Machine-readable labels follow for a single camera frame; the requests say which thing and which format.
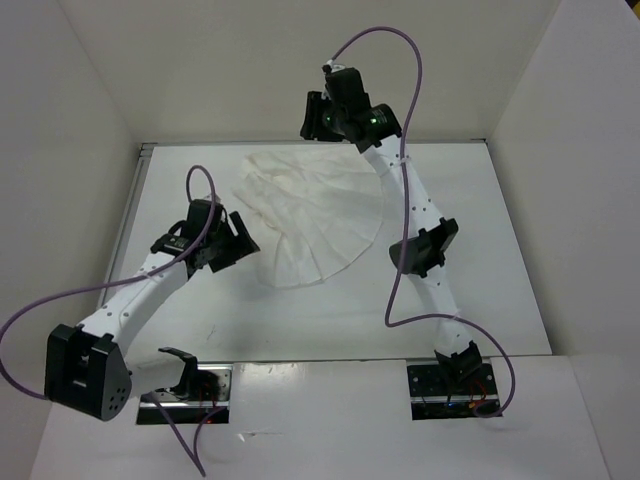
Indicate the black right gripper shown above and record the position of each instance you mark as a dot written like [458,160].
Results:
[311,127]

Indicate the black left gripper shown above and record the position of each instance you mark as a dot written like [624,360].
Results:
[246,243]

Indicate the white pleated skirt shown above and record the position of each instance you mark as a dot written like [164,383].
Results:
[313,212]

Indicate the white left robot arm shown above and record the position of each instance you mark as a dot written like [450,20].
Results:
[86,369]

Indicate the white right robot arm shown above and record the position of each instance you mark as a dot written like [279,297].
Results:
[426,234]

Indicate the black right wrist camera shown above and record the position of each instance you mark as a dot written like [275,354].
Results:
[344,86]

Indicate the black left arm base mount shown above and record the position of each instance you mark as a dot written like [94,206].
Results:
[208,401]

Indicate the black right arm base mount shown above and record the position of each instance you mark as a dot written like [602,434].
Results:
[432,399]

